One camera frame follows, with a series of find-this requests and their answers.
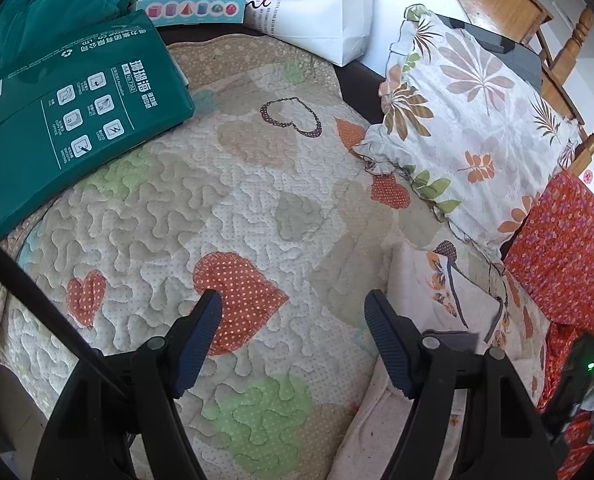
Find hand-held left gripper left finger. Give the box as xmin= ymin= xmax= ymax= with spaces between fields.
xmin=32 ymin=289 xmax=224 ymax=480

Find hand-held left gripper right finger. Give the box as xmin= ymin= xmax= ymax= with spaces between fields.
xmin=363 ymin=289 xmax=570 ymax=480

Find small cream garment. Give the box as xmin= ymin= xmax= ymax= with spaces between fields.
xmin=327 ymin=242 xmax=548 ymax=480

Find red floral cloth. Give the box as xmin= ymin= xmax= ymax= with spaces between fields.
xmin=502 ymin=170 xmax=594 ymax=480

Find heart-print quilted blanket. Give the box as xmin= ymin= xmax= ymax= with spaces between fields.
xmin=0 ymin=35 xmax=548 ymax=480

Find leaf-print pillow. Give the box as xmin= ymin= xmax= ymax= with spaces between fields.
xmin=352 ymin=4 xmax=583 ymax=261

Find green paper ream package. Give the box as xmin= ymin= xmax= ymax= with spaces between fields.
xmin=0 ymin=10 xmax=196 ymax=243

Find dark grey flat case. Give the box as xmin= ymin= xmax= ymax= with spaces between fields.
xmin=434 ymin=12 xmax=545 ymax=91

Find shapes-print card box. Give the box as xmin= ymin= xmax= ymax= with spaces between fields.
xmin=136 ymin=0 xmax=243 ymax=28

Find white paper bag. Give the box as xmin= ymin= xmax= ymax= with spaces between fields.
xmin=184 ymin=0 xmax=375 ymax=67

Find teal cloth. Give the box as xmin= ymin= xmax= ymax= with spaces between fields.
xmin=0 ymin=0 xmax=138 ymax=86

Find black cable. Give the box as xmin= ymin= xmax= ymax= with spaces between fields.
xmin=0 ymin=227 xmax=122 ymax=386

